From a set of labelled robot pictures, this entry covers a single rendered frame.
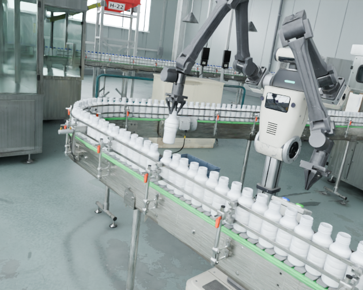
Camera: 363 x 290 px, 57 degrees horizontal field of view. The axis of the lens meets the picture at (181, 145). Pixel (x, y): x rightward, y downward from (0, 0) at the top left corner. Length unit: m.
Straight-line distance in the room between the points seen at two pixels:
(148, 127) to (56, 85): 3.74
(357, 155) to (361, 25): 9.42
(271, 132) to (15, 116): 3.30
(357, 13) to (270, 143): 12.62
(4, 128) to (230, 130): 2.63
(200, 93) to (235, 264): 4.64
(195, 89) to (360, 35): 9.32
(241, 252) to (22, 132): 3.63
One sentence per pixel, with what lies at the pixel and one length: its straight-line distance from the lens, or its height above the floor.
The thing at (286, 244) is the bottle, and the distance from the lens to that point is 1.21.
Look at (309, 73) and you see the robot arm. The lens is 1.35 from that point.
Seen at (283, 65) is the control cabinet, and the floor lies 1.58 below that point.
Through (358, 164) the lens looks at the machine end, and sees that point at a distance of 5.20.
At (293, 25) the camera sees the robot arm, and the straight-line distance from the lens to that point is 1.35.
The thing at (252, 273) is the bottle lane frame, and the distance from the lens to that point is 1.30.
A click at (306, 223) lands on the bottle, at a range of 1.15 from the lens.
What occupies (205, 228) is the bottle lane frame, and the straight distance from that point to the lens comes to 1.39.
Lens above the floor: 1.62
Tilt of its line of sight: 16 degrees down
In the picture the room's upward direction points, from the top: 7 degrees clockwise
